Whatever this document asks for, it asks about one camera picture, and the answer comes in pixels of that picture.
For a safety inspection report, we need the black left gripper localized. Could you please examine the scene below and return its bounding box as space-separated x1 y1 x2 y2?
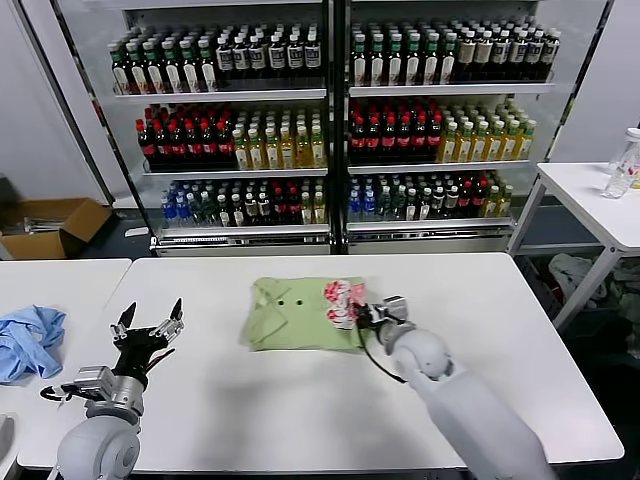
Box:
110 297 187 377

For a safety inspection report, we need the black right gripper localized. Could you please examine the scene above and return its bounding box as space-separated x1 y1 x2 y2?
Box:
350 299 388 336

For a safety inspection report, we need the light green t-shirt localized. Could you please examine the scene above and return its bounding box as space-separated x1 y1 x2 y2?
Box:
242 276 374 354

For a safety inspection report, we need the crumpled light blue shirt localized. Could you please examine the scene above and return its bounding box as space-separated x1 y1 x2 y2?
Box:
0 304 68 385

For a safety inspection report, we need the open brown cardboard box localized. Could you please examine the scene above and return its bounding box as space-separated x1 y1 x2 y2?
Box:
0 196 113 260

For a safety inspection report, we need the grey metal bar bundle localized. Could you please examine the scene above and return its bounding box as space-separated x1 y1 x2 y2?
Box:
14 215 64 235

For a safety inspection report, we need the white cooler shelf board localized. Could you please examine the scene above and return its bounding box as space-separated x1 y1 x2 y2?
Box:
347 159 533 175
112 88 329 104
348 82 556 98
141 167 329 179

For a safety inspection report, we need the grey crumpled cloth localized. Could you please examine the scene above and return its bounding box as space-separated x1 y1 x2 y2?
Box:
548 252 610 303

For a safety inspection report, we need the white side table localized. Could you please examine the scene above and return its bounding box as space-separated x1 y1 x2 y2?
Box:
507 162 640 334

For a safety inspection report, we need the dark tea bottle green cap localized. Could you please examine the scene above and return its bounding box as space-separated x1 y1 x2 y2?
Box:
405 32 423 86
178 40 202 94
423 32 441 85
161 41 184 94
440 32 458 84
352 34 370 88
125 43 152 95
197 39 219 93
108 44 137 95
387 32 405 87
369 33 388 88
142 42 168 95

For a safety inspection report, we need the dark bottle blue label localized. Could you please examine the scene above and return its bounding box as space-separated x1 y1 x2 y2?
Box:
267 33 286 79
303 32 321 78
216 34 235 80
285 33 303 79
247 34 266 79
231 34 250 79

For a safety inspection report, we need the dark green cloth pile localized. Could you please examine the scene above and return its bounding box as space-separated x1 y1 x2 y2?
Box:
599 258 640 325

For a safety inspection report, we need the open glass cooler door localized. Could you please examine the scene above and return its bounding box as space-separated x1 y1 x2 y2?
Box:
17 0 154 250
541 0 618 168

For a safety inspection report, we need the dark bottle beige label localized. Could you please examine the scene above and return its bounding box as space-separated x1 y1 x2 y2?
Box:
493 29 511 81
543 29 562 79
476 28 495 82
509 29 529 80
457 29 476 83
526 29 546 80

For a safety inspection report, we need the small clear plastic bottle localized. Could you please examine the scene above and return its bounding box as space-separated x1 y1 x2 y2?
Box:
602 159 633 200

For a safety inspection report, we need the clear bottle white cap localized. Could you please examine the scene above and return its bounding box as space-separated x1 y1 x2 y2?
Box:
608 126 640 190

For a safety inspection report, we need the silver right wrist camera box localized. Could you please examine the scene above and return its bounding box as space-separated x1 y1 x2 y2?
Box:
382 295 409 321

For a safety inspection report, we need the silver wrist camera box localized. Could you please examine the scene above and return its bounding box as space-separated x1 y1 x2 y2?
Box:
73 366 115 399
382 295 409 321

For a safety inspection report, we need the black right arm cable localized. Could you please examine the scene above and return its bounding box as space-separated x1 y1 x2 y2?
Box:
355 319 409 385

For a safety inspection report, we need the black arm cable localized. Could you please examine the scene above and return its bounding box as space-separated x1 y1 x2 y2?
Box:
355 319 409 385
39 346 177 402

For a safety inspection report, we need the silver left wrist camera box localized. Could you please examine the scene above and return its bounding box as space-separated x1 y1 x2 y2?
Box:
73 366 115 399

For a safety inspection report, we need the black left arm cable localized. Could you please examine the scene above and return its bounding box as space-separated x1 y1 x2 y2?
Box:
39 346 177 402

